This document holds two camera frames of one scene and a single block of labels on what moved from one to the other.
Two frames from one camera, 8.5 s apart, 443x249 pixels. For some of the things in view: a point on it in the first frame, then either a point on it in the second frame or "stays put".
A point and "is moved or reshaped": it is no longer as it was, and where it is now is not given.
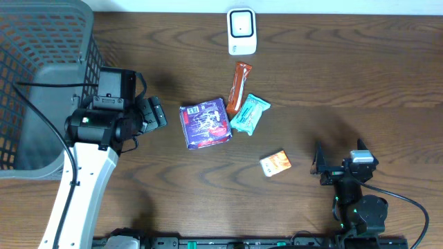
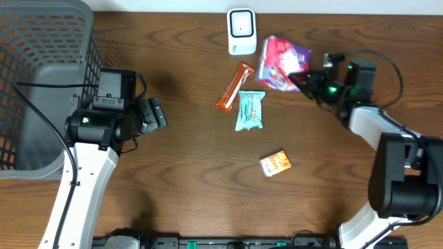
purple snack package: (205, 123) to (278, 59)
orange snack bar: (239, 83) is moved or reshaped
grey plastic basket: (50, 63) stays put
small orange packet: (275, 163) stays put
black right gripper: (333, 173) to (314, 79)
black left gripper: (152, 113) stays put
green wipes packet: (250, 115) is moved or reshaped
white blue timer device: (241, 31) stays put
